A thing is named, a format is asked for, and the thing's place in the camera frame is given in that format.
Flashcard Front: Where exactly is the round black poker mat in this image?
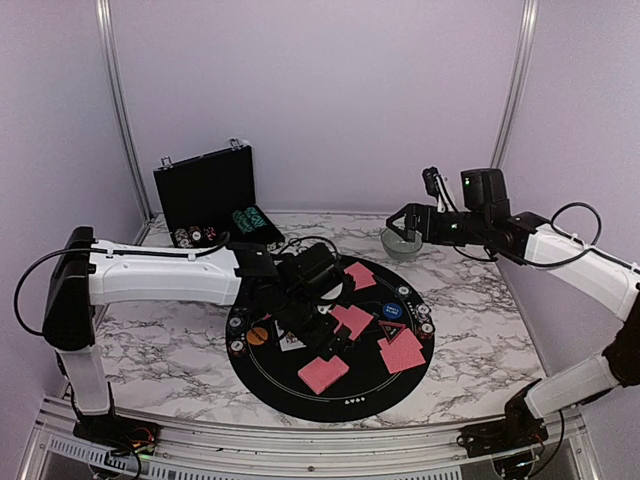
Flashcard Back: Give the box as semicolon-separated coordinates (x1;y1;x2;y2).
226;256;435;423

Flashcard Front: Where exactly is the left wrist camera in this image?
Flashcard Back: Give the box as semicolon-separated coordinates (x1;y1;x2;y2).
277;243;344;307

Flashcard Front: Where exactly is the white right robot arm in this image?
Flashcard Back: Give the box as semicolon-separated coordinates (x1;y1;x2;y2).
386;200;639;448

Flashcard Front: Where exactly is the blue small blind button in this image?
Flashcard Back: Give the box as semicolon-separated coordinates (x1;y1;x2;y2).
383;303;403;321

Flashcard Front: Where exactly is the right aluminium frame post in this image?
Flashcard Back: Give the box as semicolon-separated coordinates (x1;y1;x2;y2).
490;0;540;168

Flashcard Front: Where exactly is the aluminium frame post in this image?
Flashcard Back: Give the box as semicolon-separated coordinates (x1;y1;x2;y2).
95;0;153;220
490;0;540;168

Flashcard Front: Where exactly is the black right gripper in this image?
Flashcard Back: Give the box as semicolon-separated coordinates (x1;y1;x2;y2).
386;204;489;247

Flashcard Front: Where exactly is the red playing card deck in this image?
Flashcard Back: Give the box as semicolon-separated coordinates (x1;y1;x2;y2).
297;356;349;395

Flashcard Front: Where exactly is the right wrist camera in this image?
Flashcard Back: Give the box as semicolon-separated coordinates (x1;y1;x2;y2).
422;167;511;216

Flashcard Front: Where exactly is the red face-down card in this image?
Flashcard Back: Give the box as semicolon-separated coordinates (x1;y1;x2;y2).
330;305;373;337

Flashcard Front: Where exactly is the green chip row right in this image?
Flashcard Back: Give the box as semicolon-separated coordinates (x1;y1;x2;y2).
244;207;267;230

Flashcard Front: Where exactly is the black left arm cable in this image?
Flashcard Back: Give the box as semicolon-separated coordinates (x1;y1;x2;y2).
13;229;226;339

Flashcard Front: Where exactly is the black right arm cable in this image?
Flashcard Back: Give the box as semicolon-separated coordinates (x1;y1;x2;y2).
549;201;606;246

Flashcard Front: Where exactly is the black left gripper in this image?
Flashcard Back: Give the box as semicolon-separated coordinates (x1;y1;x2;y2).
274;292;352;361

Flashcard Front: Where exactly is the orange big blind button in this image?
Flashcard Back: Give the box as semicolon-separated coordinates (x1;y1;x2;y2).
246;327;269;346

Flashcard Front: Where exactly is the green chip row left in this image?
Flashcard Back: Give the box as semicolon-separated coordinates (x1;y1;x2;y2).
231;210;254;235

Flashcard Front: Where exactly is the red triangular all-in marker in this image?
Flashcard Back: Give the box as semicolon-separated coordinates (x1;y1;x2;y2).
378;320;406;344

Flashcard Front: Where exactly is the black poker chip case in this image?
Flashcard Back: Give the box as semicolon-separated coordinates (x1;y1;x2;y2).
153;139;284;248

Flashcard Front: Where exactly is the left aluminium frame post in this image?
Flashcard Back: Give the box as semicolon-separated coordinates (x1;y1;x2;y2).
95;0;153;220

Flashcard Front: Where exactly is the jack of hearts card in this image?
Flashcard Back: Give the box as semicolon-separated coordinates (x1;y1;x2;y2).
275;323;306;352

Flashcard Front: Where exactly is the red card dealt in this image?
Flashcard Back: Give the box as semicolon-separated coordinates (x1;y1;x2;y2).
378;329;422;350
380;348;426;374

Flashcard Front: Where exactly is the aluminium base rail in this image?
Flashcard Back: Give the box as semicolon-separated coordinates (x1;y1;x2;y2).
15;397;604;479

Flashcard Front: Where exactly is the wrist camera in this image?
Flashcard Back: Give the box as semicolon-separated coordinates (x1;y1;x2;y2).
277;243;344;307
422;167;511;216

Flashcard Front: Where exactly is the green 50 chip stack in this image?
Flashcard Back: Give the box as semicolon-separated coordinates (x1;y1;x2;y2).
226;315;245;337

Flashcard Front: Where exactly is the green chip row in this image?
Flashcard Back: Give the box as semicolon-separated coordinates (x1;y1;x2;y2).
244;207;267;230
231;210;254;235

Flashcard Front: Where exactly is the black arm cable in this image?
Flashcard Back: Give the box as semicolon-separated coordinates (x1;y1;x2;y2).
13;229;226;339
549;201;606;246

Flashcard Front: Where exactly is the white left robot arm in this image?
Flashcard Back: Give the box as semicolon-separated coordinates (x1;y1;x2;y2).
27;226;355;445

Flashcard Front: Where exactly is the green glass bowl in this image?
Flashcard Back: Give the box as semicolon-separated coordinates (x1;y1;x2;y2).
380;228;423;261

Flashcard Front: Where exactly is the brown 100 chip stack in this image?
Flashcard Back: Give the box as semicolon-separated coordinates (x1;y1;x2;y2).
188;226;202;242

